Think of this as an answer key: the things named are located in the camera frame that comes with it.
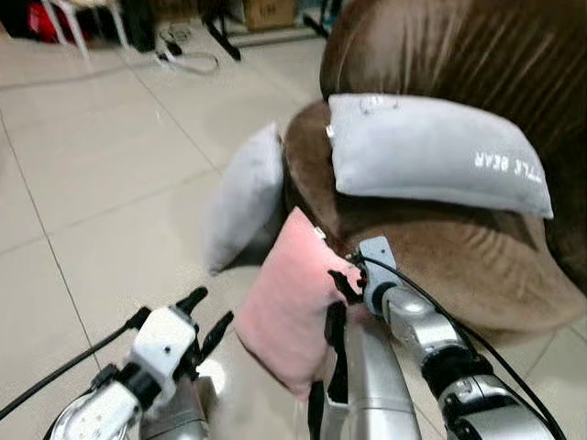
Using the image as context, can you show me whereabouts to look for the silver robot right leg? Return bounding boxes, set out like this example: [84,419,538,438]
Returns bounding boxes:
[307,301,425,440]

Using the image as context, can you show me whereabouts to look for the black bag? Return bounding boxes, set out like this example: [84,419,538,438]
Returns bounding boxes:
[119,0,159,52]

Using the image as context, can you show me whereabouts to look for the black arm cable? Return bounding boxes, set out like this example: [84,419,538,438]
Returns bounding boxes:
[352,255,568,440]
[0,306,152,423]

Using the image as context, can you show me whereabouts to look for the red bag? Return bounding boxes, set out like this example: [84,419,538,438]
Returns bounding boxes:
[26,0,72,44]

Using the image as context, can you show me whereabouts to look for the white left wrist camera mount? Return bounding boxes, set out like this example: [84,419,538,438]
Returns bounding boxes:
[130,305,200,383]

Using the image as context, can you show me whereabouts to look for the pink pillow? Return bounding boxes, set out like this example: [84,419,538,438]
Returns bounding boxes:
[233,206,370,402]

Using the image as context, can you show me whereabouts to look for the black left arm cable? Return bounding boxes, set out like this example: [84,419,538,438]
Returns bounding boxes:
[0,306,152,423]

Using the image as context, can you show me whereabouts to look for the silver robot leg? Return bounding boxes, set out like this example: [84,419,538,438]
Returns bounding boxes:
[307,301,425,440]
[138,373,220,440]

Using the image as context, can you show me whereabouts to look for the cardboard box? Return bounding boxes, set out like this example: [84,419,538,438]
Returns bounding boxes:
[242,0,300,34]

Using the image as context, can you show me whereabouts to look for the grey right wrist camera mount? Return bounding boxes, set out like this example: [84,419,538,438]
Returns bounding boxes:
[357,236,401,314]

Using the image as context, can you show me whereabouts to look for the plain grey pillow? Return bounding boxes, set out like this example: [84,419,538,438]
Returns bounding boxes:
[203,121,288,275]

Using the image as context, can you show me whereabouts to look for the silver robot left leg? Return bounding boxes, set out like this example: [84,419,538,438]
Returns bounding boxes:
[138,373,220,440]

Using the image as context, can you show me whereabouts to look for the black stand legs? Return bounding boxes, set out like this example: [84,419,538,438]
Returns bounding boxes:
[200,7,243,63]

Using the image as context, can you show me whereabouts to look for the brown velvet sofa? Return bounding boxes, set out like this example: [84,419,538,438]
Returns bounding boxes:
[282,0,587,347]

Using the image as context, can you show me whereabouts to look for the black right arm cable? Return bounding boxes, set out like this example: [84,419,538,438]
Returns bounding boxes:
[352,255,568,440]

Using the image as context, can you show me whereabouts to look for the grey pillow with white print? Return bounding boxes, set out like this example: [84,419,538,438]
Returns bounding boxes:
[327,93,556,220]

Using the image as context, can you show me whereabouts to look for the white chair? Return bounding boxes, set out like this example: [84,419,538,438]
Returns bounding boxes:
[40,0,131,60]

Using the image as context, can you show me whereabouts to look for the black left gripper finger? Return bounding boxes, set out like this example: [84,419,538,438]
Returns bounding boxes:
[198,311,236,361]
[174,286,210,318]

